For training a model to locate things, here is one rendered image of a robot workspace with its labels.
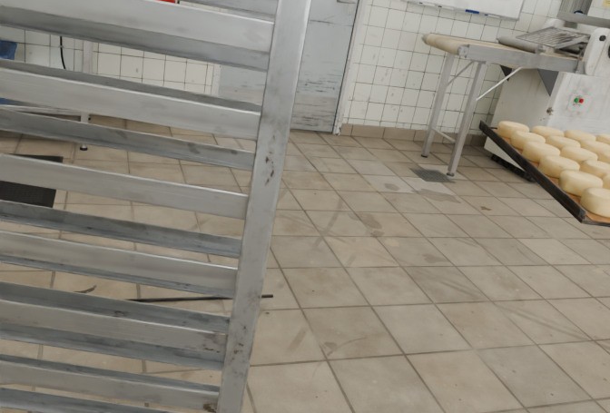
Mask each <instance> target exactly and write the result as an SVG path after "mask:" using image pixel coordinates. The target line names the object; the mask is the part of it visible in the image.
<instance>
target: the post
mask: <svg viewBox="0 0 610 413"><path fill-rule="evenodd" d="M311 1H312V0H278V3H277V8H276V15H275V21H274V26H273V33H272V39H271V50H270V57H269V62H268V69H267V75H266V82H265V87H264V94H263V100H262V106H261V118H260V123H259V130H258V136H257V142H256V148H255V154H254V161H253V166H252V173H251V184H250V190H249V197H248V202H247V209H246V215H245V222H244V227H243V234H242V240H241V251H240V258H239V263H238V269H237V276H236V282H235V288H234V294H233V301H232V306H231V318H230V324H229V330H228V337H227V342H226V349H225V355H224V361H223V367H222V374H221V384H220V391H219V397H218V403H217V409H216V413H241V412H242V406H243V400H244V395H245V389H246V384H247V379H248V374H249V368H250V363H251V353H252V347H253V342H254V337H255V331H256V326H257V320H258V315H259V309H260V304H261V294H262V289H263V283H264V278H265V272H266V267H267V262H268V257H269V251H270V245H271V235H272V230H273V224H274V220H275V214H276V209H277V203H278V198H279V192H280V183H281V177H282V172H283V166H284V161H285V155H286V150H287V145H288V140H289V134H290V124H291V118H292V113H293V107H294V103H295V97H296V92H297V86H298V81H299V75H300V66H301V60H302V55H303V49H304V44H305V38H306V33H307V27H308V22H309V17H310V7H311Z"/></svg>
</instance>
